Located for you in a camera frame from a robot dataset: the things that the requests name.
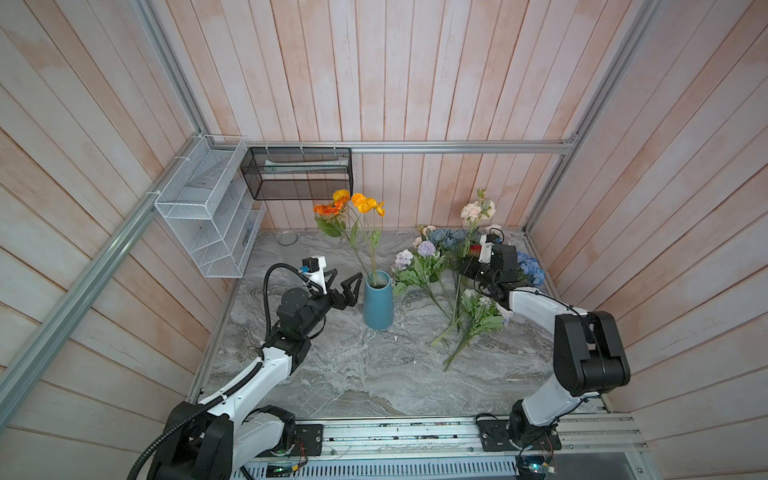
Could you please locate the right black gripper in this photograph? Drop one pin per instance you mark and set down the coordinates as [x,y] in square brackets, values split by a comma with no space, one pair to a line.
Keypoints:
[475,267]

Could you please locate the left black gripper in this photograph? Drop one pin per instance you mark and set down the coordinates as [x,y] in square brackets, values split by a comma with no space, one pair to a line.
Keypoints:
[334,294]

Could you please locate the teal ceramic vase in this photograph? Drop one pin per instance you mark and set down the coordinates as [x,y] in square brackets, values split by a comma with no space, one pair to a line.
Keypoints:
[378,303]

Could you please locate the yellow poppy spray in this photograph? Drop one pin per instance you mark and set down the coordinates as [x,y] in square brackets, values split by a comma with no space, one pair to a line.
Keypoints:
[370,207]

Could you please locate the peach rose spray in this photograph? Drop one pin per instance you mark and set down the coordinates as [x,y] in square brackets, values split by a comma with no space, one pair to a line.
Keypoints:
[474,213]

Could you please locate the orange gerbera stem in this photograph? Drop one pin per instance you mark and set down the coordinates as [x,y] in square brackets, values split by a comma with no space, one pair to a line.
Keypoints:
[333,222]

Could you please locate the lilac pompom flower spray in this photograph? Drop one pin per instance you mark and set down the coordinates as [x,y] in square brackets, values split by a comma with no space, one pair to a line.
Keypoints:
[419,267]

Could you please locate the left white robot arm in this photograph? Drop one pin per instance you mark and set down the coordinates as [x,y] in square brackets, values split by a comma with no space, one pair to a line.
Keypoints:
[213,438]

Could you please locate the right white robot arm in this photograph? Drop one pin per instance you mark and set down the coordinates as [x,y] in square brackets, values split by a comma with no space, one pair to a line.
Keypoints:
[588,355]

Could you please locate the clear glass vase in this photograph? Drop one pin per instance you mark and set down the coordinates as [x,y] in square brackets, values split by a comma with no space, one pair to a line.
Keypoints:
[287,239]

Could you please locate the blue hydrangea stem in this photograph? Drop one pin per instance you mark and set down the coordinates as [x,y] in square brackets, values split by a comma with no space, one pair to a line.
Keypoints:
[529,270]

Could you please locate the pale pink hydrangea stem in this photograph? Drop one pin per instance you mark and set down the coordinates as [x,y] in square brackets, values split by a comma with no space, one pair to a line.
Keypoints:
[475,315]

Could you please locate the dusty blue rose bunch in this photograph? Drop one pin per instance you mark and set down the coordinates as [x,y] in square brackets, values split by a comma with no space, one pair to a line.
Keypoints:
[448,240]

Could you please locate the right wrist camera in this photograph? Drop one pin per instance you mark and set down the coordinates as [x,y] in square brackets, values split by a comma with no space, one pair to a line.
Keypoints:
[487,241]

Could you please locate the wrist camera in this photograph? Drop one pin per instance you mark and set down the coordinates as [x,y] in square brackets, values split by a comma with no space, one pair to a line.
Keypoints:
[313,273]
[487,241]

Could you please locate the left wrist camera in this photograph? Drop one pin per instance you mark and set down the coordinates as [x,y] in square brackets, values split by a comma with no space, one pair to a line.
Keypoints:
[313,273]

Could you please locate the black mesh wall basket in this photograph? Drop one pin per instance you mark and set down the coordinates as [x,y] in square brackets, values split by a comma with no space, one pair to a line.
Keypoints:
[297,173]

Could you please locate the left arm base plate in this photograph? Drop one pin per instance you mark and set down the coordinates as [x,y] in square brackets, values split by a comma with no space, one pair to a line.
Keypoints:
[305,440]

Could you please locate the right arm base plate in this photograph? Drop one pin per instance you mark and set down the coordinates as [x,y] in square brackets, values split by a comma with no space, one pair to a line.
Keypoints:
[502,435]

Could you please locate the white wire shelf rack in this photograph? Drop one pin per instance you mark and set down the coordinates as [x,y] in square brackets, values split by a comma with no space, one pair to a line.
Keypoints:
[208,206]

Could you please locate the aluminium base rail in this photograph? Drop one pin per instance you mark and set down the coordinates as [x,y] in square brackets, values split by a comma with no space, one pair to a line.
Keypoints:
[579,446]

